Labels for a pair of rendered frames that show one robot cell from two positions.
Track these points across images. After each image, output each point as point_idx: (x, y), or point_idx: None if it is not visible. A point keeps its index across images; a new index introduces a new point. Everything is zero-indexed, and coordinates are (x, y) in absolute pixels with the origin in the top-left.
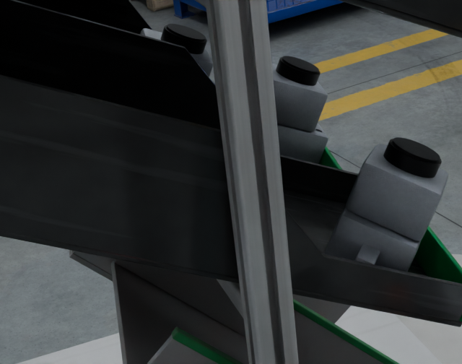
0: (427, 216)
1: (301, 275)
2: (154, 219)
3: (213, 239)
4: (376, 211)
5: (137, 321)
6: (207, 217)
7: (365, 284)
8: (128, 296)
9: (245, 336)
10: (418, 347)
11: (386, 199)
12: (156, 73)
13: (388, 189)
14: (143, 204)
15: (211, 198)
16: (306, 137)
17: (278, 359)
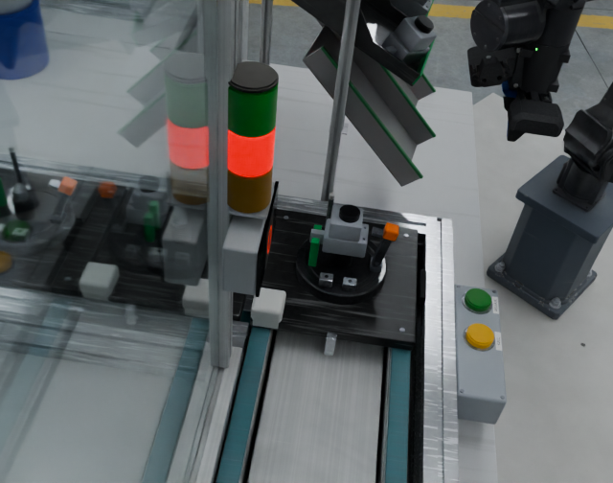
0: (415, 44)
1: (364, 44)
2: (325, 7)
3: (340, 20)
4: (401, 36)
5: (321, 44)
6: (340, 12)
7: (383, 57)
8: (323, 35)
9: (363, 73)
10: (471, 137)
11: (405, 34)
12: None
13: (407, 30)
14: (323, 0)
15: (343, 7)
16: (419, 7)
17: (345, 66)
